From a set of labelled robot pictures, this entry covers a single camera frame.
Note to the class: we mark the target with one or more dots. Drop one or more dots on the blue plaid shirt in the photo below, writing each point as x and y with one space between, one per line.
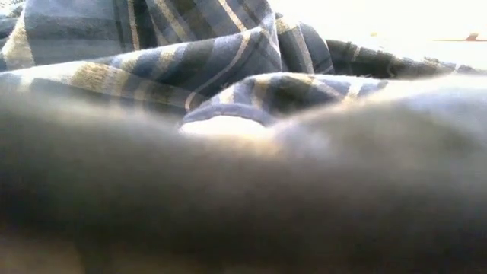
236 49

